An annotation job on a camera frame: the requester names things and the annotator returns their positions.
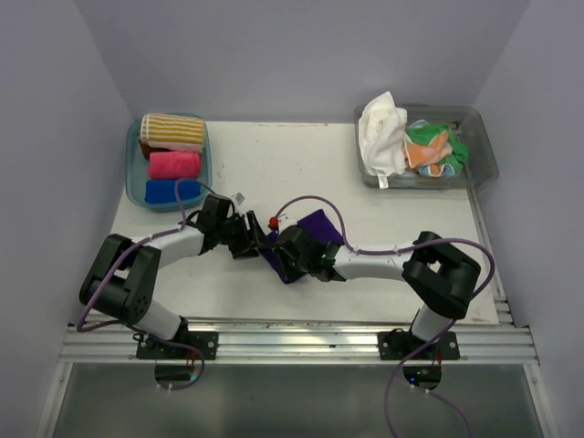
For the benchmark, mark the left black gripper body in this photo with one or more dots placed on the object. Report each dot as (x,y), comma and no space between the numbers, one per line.
(234,234)

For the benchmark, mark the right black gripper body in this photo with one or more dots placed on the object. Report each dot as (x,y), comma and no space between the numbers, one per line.
(291,265)

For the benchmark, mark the purple towel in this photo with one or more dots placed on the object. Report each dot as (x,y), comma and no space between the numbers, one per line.
(311,230)

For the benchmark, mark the orange patterned towel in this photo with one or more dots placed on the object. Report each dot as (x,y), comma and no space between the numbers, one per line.
(427,157)

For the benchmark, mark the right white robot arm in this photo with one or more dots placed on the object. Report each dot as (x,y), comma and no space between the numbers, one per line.
(441,275)

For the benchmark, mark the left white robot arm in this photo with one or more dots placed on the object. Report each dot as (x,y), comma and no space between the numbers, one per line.
(121,281)

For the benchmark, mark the blue rolled towel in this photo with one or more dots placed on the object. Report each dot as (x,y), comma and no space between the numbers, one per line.
(162,191)

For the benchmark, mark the pink rolled towel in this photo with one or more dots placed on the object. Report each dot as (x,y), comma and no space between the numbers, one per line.
(174,165)

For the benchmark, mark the yellow striped rolled towel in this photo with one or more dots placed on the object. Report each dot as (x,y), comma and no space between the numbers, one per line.
(173,132)

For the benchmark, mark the blue-green plastic bin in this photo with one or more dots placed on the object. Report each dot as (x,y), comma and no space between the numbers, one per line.
(136,170)

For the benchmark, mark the white towel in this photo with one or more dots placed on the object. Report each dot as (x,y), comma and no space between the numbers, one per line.
(381,133)

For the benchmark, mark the green towel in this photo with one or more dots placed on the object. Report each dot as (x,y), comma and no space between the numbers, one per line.
(421,132)

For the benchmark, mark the clear grey plastic bin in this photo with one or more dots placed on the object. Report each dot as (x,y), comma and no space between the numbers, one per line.
(468,125)

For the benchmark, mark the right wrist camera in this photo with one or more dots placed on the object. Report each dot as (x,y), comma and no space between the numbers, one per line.
(279,223)

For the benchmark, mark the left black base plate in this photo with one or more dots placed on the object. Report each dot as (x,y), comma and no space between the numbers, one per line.
(188,345)

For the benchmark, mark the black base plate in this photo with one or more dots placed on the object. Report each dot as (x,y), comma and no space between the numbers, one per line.
(188,345)
(397,344)

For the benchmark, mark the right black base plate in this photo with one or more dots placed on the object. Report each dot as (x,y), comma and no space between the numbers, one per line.
(397,344)

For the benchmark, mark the aluminium mounting rail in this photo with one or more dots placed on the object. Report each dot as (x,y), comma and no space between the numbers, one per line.
(309,342)

